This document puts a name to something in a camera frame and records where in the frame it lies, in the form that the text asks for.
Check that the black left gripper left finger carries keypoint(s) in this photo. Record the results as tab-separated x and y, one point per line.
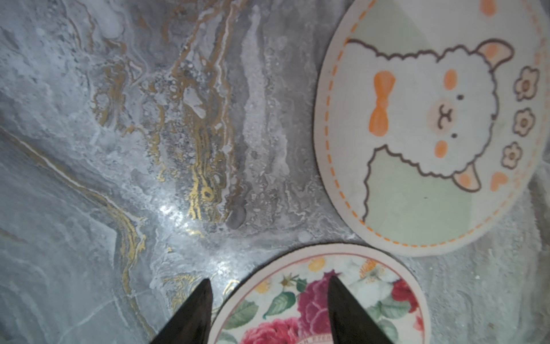
191	324

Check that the floral rose round coaster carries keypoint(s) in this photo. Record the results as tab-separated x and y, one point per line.
286	300

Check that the white bear green coaster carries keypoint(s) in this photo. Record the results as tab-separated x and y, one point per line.
431	117

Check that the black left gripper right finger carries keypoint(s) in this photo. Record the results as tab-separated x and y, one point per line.
350	323

